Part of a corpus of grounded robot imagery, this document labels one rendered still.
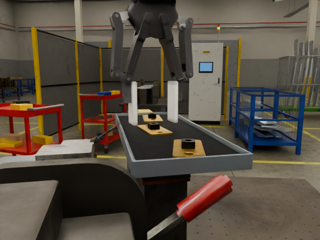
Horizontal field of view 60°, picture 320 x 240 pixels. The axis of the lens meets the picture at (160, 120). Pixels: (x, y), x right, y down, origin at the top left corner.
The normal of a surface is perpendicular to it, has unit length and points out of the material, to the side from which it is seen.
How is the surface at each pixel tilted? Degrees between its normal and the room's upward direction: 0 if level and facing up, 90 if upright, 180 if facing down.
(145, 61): 90
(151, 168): 90
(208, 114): 90
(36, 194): 0
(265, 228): 0
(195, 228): 0
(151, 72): 90
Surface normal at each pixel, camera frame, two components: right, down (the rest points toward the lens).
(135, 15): 0.36, 0.15
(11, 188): 0.00, -0.99
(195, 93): -0.11, 0.16
